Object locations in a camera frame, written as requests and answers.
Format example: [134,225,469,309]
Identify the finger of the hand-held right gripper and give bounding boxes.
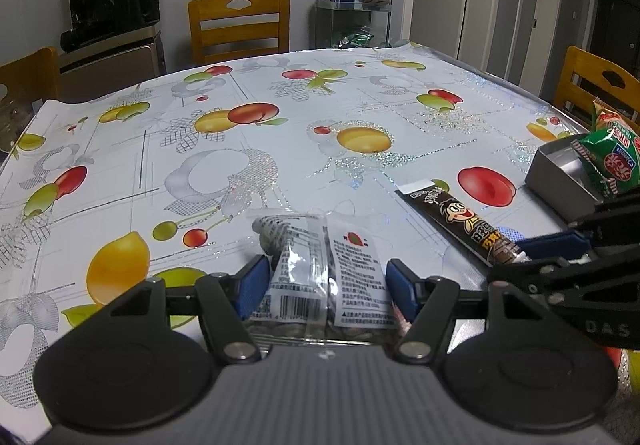
[487,237,640,307]
[515,191,640,258]

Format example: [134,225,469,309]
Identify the grey box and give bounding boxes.
[524,135,616,231]

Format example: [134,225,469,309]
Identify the wooden chair oval cutout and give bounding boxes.
[188,0,291,66]

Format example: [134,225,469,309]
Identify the clear plastic bag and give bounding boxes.
[0,95,36,153]

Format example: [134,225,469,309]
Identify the green snack packets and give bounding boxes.
[336,31,375,49]

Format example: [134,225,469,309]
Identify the dark brown cartoon snack packet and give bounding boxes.
[395,179,531,268]

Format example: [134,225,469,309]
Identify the dark door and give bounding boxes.
[587,0,640,76]

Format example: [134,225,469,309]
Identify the metal rack cart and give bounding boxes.
[315,0,393,50]

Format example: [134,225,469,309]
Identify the yellow green snack packet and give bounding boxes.
[592,97,636,130]

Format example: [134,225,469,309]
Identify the clear seed packet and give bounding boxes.
[250,212,401,341]

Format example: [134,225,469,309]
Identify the green snack packet red label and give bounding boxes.
[570,121,640,198]

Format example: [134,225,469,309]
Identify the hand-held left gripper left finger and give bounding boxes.
[100,254,273,367]

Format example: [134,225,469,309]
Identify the white door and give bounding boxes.
[457,0,543,78]

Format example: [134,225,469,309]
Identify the wooden chair slatted back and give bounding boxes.
[552,46,640,130]

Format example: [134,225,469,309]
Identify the wooden chair round cutout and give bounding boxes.
[0,46,61,116]

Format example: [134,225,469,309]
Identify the black water dispenser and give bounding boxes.
[58,0,166,103]

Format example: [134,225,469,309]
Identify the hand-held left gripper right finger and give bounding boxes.
[387,259,581,362]

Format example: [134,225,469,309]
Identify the fruit print tablecloth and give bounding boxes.
[0,41,640,445]

